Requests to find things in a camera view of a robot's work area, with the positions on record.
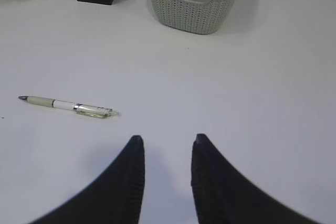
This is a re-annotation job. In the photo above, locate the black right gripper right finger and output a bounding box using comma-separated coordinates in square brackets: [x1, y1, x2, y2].
[191, 134, 315, 223]

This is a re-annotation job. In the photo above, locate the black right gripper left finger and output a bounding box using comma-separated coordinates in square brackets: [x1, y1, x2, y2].
[34, 135, 145, 223]

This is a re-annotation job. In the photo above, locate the beige grip white pen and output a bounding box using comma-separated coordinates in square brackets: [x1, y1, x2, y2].
[18, 95, 120, 119]

